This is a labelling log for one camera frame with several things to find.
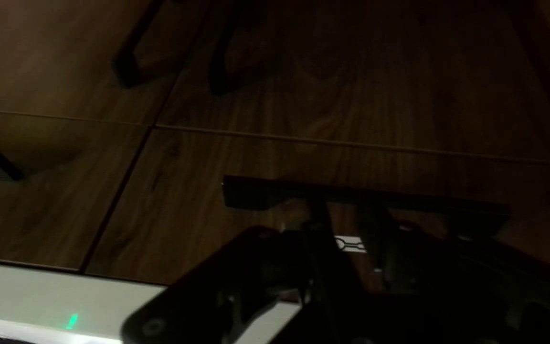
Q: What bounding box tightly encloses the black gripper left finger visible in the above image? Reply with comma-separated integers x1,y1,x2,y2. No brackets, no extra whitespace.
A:
119,197,352,344

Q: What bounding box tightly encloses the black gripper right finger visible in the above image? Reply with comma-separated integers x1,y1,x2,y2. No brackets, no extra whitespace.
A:
349,203,550,344

